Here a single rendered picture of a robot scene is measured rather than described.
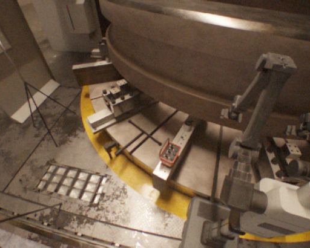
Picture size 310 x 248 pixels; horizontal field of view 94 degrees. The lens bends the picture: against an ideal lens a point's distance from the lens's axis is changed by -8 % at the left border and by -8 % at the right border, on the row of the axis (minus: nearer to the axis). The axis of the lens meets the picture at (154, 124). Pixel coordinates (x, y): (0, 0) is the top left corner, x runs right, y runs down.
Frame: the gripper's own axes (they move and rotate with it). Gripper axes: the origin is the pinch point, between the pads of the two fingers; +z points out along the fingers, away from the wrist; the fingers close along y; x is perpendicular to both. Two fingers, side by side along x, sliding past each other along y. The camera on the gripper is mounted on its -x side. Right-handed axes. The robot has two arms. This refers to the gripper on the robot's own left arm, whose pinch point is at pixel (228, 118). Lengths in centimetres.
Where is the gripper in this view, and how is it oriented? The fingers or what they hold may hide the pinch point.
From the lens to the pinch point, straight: 127.6
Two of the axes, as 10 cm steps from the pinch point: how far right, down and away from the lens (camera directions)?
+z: 1.7, 2.3, 9.6
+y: -9.4, -2.6, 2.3
